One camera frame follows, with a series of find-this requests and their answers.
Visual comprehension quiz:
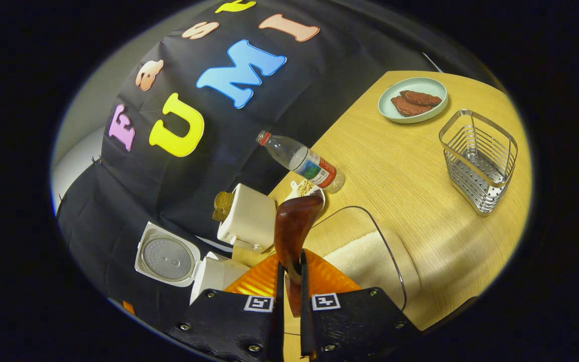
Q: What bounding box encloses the brown meat slice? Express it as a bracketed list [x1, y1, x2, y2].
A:
[391, 96, 434, 117]
[400, 89, 443, 107]

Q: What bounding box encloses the pale green plate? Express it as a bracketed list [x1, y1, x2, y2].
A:
[378, 77, 448, 124]

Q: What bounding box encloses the brown bread slice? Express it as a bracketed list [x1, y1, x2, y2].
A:
[213, 191, 236, 222]

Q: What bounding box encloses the clear plastic water bottle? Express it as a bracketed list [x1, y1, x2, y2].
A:
[256, 130, 345, 194]

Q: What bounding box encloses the metal wire chopstick holder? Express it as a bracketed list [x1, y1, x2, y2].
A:
[439, 109, 518, 216]

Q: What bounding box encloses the clear plastic box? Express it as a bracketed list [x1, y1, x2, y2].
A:
[300, 205, 407, 313]

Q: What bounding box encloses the brown wooden spoon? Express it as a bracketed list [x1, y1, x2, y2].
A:
[273, 195, 324, 318]

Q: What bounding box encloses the white rice cooker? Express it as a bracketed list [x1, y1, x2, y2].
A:
[135, 221, 250, 306]

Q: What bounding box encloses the white divided dish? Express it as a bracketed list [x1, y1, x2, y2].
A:
[284, 179, 326, 212]

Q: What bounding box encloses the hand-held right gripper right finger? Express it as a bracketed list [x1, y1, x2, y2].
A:
[300, 249, 421, 362]

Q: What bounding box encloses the black backdrop cloth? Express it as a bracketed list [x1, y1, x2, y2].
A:
[56, 0, 471, 330]

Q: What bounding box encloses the white toaster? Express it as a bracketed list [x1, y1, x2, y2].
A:
[217, 184, 276, 253]

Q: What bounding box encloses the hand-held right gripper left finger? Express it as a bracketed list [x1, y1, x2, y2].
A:
[166, 249, 286, 362]

